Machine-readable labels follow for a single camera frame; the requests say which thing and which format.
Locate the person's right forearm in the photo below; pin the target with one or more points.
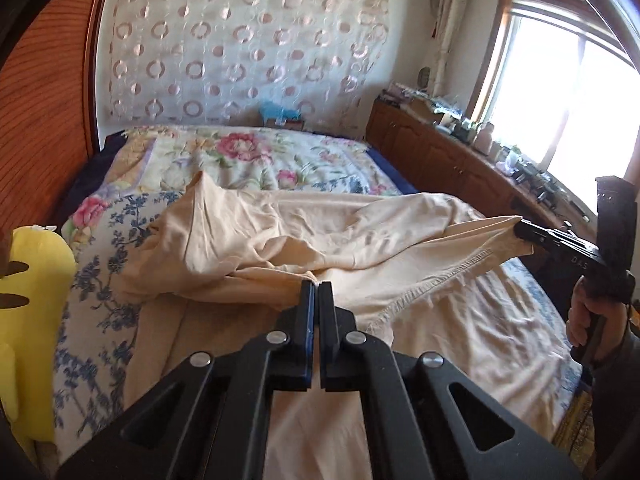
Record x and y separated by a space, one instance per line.
617 390

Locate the pink floral quilt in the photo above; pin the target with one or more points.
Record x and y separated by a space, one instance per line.
240 150

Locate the white patterned window curtain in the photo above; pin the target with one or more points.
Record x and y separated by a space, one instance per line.
450 35

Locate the pale pink thermos bottle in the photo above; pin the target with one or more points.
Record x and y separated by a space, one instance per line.
486 137

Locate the person's right hand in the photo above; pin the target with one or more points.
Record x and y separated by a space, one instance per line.
577 320

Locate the black handheld device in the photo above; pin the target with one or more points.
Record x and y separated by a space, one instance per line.
525 174
547 192

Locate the teal cloth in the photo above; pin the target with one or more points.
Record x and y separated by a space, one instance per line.
445 105

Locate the wood-framed window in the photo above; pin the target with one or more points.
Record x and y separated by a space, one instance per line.
560 100

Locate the blue floral bedspread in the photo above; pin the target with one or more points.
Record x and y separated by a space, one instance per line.
95 280

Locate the white plastic holder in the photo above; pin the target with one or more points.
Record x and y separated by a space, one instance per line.
511 162

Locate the pink folded cloths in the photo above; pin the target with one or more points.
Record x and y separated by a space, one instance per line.
395 91

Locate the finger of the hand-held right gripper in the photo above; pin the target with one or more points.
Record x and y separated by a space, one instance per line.
532 237

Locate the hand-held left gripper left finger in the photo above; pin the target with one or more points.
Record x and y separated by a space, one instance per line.
302 340

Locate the peach printed t-shirt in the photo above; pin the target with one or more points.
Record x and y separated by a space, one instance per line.
350 240

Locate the long wooden low cabinet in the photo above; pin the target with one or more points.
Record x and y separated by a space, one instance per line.
435 160

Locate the yellow plush toy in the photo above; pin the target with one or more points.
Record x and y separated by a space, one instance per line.
35 310

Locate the circle-print sheer curtain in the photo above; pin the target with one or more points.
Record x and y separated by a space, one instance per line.
225 50

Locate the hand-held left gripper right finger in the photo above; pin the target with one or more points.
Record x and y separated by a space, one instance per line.
332 340

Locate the open cardboard box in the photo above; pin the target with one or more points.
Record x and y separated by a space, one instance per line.
425 110

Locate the yellow floral blanket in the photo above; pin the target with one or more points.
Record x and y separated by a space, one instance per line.
575 420

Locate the round grey fan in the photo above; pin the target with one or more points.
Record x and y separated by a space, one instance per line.
424 77

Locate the small cardboard box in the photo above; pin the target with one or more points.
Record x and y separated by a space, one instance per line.
287 123

